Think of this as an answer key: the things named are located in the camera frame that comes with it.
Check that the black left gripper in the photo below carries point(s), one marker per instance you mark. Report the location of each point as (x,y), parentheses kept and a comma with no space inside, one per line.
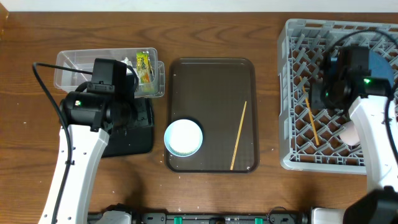
(133,105)

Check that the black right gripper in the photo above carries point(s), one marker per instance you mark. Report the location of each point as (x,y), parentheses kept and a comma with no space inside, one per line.
(315,100)

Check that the white tissue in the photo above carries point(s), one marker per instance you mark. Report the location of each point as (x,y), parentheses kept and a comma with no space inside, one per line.
(128,63)

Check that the pink cup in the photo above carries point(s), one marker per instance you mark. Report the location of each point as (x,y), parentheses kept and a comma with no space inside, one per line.
(349,135)

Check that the blue plate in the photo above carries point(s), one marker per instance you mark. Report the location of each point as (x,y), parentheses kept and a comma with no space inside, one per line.
(379,67)

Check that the green yellow snack wrapper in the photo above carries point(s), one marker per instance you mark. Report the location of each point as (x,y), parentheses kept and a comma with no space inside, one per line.
(145,73)

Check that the light blue small bowl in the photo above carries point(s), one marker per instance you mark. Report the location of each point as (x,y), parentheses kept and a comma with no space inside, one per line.
(183,138)

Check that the wooden chopstick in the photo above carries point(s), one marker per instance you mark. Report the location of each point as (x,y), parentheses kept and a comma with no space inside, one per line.
(238,137)
(311,117)

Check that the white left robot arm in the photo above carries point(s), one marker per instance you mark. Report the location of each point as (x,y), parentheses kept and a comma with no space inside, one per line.
(80,152)

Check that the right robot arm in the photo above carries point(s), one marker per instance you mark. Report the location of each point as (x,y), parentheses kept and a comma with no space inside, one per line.
(367,96)

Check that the clear plastic waste bin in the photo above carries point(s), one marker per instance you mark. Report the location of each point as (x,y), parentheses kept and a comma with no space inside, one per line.
(84,60)

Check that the grey dishwasher rack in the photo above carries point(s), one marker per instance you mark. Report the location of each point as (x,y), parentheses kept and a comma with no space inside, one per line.
(301,49)

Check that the black plastic tray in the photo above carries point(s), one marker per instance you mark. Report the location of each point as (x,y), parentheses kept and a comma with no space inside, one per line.
(138,137)

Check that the brown serving tray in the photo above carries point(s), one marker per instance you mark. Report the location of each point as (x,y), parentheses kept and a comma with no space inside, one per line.
(212,92)

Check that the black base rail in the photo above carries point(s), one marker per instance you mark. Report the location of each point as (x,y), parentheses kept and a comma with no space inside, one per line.
(277,215)

